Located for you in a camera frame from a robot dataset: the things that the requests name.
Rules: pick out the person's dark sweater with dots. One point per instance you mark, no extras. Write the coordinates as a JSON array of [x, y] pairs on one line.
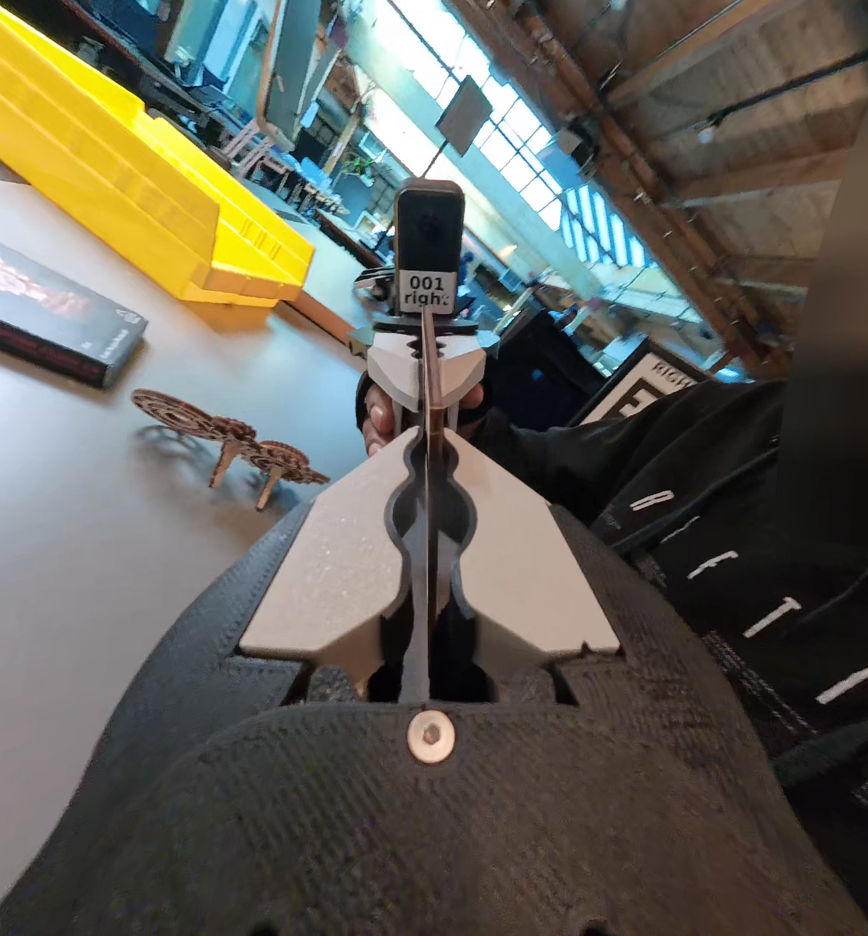
[[734, 585]]

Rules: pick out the person's right hand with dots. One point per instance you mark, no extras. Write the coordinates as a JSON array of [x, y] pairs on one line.
[[379, 424]]

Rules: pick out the yellow plastic bin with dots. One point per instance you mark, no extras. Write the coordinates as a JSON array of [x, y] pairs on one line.
[[112, 146]]

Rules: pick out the grey desk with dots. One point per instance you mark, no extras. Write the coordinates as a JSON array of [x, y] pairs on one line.
[[75, 585]]

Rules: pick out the hanging square sign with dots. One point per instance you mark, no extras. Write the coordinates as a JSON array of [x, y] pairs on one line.
[[465, 115]]

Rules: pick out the person's right forearm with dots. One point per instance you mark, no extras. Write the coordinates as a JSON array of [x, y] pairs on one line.
[[551, 453]]

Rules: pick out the black monitor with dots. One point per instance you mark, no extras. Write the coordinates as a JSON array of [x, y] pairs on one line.
[[544, 365]]

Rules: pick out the wooden gear assembly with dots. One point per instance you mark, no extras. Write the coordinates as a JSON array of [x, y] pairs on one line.
[[185, 420]]

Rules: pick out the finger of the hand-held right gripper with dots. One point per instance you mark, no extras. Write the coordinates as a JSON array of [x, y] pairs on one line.
[[397, 373], [467, 373]]

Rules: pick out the black and white printed sign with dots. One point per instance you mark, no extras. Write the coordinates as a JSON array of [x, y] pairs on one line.
[[646, 395]]

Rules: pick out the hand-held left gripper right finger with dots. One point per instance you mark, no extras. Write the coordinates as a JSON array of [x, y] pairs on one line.
[[529, 578]]

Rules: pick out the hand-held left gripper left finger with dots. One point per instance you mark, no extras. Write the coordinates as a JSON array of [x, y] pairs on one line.
[[324, 570]]

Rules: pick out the wooden sheet with gears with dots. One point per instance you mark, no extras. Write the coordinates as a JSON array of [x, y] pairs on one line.
[[429, 380]]

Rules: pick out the black puzzle box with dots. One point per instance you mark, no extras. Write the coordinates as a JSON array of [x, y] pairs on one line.
[[39, 307]]

